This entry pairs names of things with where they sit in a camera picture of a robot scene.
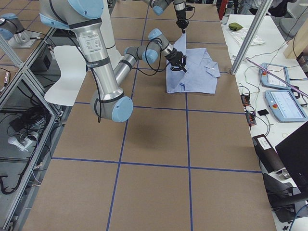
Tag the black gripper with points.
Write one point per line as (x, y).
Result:
(180, 16)
(173, 57)

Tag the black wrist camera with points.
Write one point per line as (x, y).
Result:
(177, 61)
(189, 8)

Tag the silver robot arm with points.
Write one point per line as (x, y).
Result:
(180, 8)
(84, 19)

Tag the near blue teach pendant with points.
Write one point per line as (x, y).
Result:
(285, 106)

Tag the orange circuit board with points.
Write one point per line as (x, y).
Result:
(251, 118)
(245, 98)

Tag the clear water bottle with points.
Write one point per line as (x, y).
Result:
(227, 13)

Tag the white camera stand pedestal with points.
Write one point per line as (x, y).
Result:
(108, 36)

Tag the white plastic chair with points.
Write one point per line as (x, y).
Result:
(73, 71)

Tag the light blue striped shirt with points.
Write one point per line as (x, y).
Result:
(202, 72)

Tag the black computer monitor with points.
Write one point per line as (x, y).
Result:
(293, 152)

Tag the green cloth pouch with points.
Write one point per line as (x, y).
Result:
(235, 26)

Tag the black label printer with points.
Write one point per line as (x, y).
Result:
(267, 154)

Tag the reacher grabber stick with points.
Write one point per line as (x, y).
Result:
(275, 76)

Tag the aluminium frame post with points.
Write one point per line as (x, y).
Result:
(258, 18)

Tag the white power strip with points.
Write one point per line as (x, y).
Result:
(21, 145)

